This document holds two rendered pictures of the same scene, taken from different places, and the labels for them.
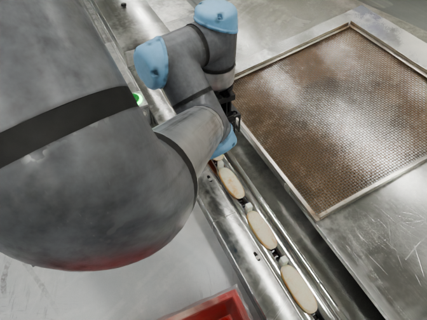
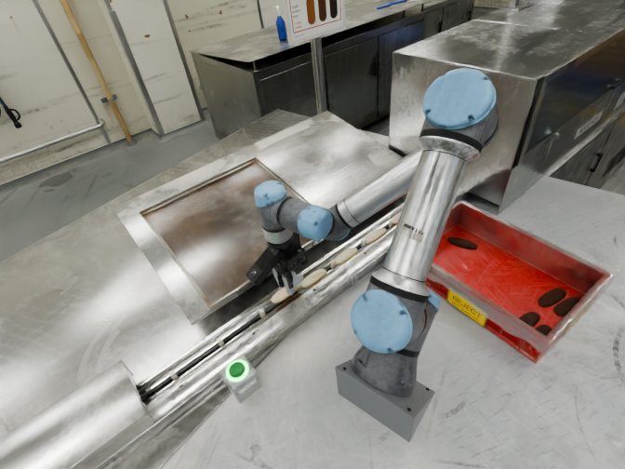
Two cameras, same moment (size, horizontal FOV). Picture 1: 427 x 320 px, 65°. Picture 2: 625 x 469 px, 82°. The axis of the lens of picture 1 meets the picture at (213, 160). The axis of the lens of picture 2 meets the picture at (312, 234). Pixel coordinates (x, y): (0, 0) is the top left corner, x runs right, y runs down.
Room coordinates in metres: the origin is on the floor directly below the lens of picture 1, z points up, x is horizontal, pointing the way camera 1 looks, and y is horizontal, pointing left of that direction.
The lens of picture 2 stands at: (0.58, 0.72, 1.71)
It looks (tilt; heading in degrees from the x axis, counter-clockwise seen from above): 41 degrees down; 262
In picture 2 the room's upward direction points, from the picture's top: 8 degrees counter-clockwise
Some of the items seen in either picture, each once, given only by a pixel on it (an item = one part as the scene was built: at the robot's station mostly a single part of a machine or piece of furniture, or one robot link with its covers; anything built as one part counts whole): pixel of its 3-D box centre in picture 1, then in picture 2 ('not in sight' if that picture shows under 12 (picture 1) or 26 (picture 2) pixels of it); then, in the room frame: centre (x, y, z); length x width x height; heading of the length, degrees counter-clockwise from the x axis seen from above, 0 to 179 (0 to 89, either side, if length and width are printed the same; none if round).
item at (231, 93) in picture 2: not in sight; (317, 81); (-0.18, -2.76, 0.51); 1.93 x 1.05 x 1.02; 26
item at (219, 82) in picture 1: (216, 72); (277, 229); (0.56, -0.01, 1.11); 0.08 x 0.08 x 0.05
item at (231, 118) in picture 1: (216, 106); (285, 250); (0.56, -0.01, 1.03); 0.09 x 0.08 x 0.12; 26
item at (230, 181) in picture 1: (231, 181); (312, 277); (0.49, -0.04, 0.86); 0.10 x 0.04 x 0.01; 26
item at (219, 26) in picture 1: (214, 37); (273, 206); (0.56, 0.00, 1.19); 0.09 x 0.08 x 0.11; 130
